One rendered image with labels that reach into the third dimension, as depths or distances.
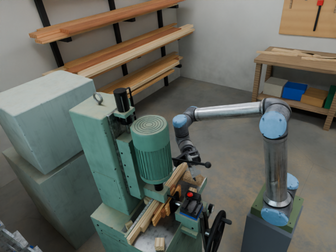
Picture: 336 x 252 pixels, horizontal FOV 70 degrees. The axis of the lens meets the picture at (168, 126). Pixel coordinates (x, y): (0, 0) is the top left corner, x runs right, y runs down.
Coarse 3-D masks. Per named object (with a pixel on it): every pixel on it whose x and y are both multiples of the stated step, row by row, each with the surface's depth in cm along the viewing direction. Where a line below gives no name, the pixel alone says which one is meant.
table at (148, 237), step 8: (176, 184) 152; (184, 184) 152; (192, 184) 151; (184, 192) 146; (200, 192) 150; (176, 208) 137; (168, 216) 134; (152, 224) 130; (160, 224) 130; (168, 224) 130; (176, 224) 129; (144, 232) 127; (152, 232) 126; (160, 232) 126; (168, 232) 126; (176, 232) 126; (184, 232) 130; (192, 232) 128; (136, 240) 124; (144, 240) 123; (152, 240) 123; (168, 240) 122; (128, 248) 126; (136, 248) 120; (144, 248) 120; (152, 248) 119; (168, 248) 121
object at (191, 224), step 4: (200, 200) 133; (204, 204) 131; (176, 212) 128; (200, 212) 127; (176, 216) 129; (180, 216) 127; (184, 216) 126; (180, 220) 129; (184, 220) 127; (188, 220) 125; (192, 220) 124; (196, 220) 123; (184, 224) 130; (188, 224) 127; (192, 224) 125; (196, 224) 124; (192, 228) 127; (196, 228) 126
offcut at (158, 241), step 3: (156, 237) 120; (159, 237) 120; (162, 237) 120; (156, 240) 119; (159, 240) 119; (162, 240) 118; (156, 243) 117; (159, 243) 117; (162, 243) 117; (156, 246) 117; (159, 246) 116; (162, 246) 116; (156, 249) 118; (159, 249) 118; (162, 249) 118
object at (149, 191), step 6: (144, 186) 136; (150, 186) 135; (168, 186) 134; (144, 192) 137; (150, 192) 134; (156, 192) 131; (162, 192) 131; (168, 192) 134; (156, 198) 134; (162, 198) 131
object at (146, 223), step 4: (184, 164) 161; (180, 168) 158; (184, 168) 160; (180, 172) 155; (176, 176) 153; (180, 176) 157; (172, 180) 150; (176, 180) 152; (152, 208) 134; (152, 212) 132; (148, 216) 130; (152, 216) 132; (144, 220) 128; (148, 220) 129; (144, 224) 126; (148, 224) 130; (140, 228) 126; (144, 228) 127
